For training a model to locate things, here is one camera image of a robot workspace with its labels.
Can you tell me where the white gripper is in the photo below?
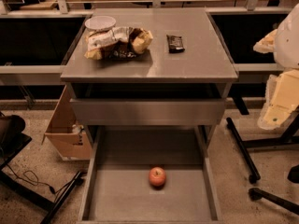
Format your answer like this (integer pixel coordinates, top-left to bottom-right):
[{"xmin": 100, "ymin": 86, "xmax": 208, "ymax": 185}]
[{"xmin": 253, "ymin": 29, "xmax": 299, "ymax": 130}]

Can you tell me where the red apple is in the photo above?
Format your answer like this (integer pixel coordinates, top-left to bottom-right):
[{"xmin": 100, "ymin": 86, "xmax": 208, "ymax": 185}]
[{"xmin": 149, "ymin": 167, "xmax": 166, "ymax": 187}]

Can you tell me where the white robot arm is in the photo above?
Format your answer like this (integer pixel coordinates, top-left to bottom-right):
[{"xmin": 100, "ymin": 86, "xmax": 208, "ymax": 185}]
[{"xmin": 253, "ymin": 5, "xmax": 299, "ymax": 130}]

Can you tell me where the grey metal drawer cabinet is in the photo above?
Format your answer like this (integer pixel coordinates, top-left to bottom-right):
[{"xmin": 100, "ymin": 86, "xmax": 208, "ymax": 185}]
[{"xmin": 60, "ymin": 7, "xmax": 239, "ymax": 224}]

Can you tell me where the open middle drawer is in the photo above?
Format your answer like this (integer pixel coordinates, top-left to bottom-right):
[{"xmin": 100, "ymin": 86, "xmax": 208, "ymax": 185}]
[{"xmin": 77, "ymin": 127, "xmax": 224, "ymax": 224}]

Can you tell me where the closed top drawer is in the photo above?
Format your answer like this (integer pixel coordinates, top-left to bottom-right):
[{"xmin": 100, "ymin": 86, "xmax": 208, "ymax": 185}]
[{"xmin": 70, "ymin": 99, "xmax": 225, "ymax": 126}]

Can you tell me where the black stand legs right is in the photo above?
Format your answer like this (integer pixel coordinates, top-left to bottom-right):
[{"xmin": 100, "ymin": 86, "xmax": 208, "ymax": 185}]
[{"xmin": 225, "ymin": 112, "xmax": 299, "ymax": 217}]

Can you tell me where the dark chocolate bar wrapper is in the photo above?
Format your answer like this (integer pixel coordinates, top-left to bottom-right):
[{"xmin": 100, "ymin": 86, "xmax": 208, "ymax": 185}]
[{"xmin": 166, "ymin": 35, "xmax": 185, "ymax": 53}]

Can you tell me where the crumpled chip bag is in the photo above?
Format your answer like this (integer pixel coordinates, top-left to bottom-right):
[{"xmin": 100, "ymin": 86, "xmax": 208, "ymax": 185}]
[{"xmin": 85, "ymin": 27, "xmax": 153, "ymax": 60}]

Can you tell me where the cardboard box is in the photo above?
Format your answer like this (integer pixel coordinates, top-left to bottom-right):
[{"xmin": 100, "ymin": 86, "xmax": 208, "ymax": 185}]
[{"xmin": 44, "ymin": 88, "xmax": 92, "ymax": 161}]

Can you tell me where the black stand leg left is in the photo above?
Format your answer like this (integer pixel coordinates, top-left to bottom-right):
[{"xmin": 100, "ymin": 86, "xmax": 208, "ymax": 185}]
[{"xmin": 40, "ymin": 171, "xmax": 87, "ymax": 224}]

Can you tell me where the black chair left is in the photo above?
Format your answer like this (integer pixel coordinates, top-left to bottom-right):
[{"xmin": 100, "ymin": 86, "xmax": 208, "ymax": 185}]
[{"xmin": 0, "ymin": 115, "xmax": 32, "ymax": 169}]

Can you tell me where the black cable on floor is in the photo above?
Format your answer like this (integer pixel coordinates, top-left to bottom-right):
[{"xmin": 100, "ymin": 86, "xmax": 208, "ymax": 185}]
[{"xmin": 6, "ymin": 163, "xmax": 68, "ymax": 195}]

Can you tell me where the metal railing frame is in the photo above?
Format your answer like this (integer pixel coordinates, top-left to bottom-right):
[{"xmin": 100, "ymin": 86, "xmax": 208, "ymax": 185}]
[{"xmin": 1, "ymin": 0, "xmax": 295, "ymax": 86}]

